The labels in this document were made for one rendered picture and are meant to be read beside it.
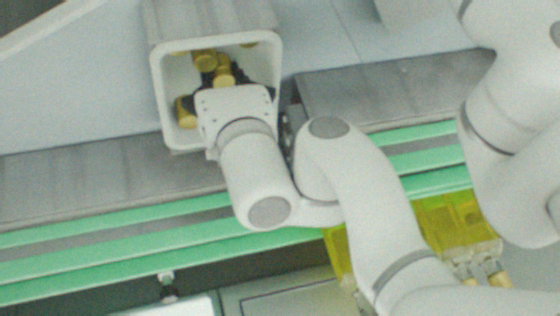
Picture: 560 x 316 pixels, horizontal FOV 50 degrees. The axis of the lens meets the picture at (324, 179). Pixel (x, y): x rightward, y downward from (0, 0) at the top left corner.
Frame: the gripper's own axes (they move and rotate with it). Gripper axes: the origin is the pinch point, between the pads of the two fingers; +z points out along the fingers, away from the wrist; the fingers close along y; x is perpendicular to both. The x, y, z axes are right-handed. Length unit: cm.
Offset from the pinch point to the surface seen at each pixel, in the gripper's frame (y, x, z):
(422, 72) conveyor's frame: 34.7, -5.1, 3.0
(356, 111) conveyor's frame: 20.7, -7.2, -2.8
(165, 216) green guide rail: -11.0, -20.9, -5.4
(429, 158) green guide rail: 30.2, -11.2, -12.0
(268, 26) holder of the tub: 5.5, 10.3, -4.9
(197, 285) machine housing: -7.2, -41.3, -4.2
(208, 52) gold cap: -2.1, 5.5, -1.9
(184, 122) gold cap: -6.1, -7.9, 1.0
